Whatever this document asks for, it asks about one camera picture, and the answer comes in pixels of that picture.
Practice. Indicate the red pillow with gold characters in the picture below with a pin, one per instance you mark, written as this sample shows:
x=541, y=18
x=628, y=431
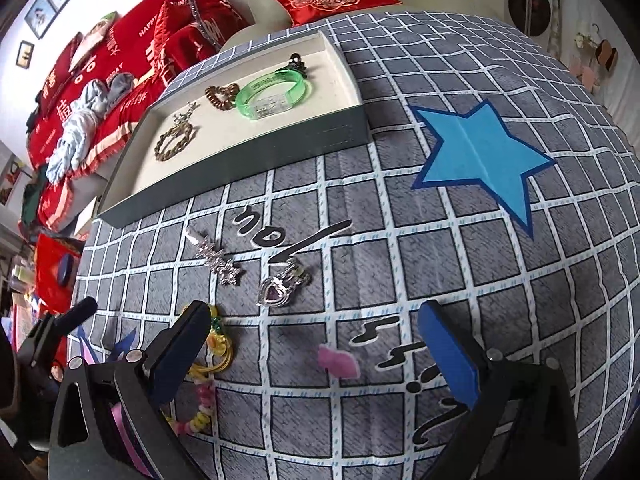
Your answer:
x=60, y=70

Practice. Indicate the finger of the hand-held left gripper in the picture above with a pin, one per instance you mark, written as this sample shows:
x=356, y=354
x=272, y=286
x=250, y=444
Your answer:
x=80, y=312

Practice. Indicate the silver charm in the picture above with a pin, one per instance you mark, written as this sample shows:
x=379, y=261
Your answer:
x=186, y=112

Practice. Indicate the silver star hair clip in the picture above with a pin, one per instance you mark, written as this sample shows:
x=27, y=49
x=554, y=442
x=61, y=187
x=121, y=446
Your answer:
x=220, y=260

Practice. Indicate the grey plaid star-print tablecloth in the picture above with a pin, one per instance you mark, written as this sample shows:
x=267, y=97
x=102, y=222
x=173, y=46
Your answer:
x=475, y=160

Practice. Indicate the black hair claw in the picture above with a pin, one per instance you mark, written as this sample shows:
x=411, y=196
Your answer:
x=297, y=62

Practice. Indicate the small black picture frame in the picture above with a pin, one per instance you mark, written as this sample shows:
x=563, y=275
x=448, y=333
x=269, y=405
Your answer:
x=25, y=52

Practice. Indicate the hanger with hanging accessories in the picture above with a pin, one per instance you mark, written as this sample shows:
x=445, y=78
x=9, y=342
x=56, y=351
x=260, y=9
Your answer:
x=605, y=55

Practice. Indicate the photo print pillow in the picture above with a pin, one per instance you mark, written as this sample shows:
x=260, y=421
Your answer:
x=95, y=35

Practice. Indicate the plain red pillow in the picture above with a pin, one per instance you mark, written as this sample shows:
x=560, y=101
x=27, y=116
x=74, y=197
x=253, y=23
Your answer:
x=170, y=30

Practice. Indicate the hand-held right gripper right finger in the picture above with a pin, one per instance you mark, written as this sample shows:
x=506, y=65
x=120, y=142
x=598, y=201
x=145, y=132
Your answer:
x=445, y=350

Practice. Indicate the grey cloth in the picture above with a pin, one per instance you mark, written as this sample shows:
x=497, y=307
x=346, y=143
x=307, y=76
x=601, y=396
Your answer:
x=120, y=85

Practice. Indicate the grey tray with cream inside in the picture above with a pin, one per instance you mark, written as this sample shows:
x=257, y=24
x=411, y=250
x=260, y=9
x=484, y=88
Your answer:
x=280, y=145

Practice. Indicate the light blue clothing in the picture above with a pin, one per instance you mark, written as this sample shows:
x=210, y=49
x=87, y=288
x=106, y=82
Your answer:
x=75, y=135

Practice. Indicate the dark green cloth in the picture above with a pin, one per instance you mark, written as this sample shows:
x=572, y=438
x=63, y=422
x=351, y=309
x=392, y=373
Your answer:
x=32, y=200

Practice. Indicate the flexible phone stand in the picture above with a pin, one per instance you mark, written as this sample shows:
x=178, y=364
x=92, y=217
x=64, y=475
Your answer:
x=192, y=0

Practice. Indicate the sofa with red cover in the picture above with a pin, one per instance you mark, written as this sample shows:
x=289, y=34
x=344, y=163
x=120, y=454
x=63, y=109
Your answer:
x=140, y=25

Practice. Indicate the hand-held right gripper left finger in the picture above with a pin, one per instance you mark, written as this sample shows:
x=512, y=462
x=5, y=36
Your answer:
x=175, y=360

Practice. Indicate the red gift bag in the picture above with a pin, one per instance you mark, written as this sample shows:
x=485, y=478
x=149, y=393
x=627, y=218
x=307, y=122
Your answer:
x=47, y=260

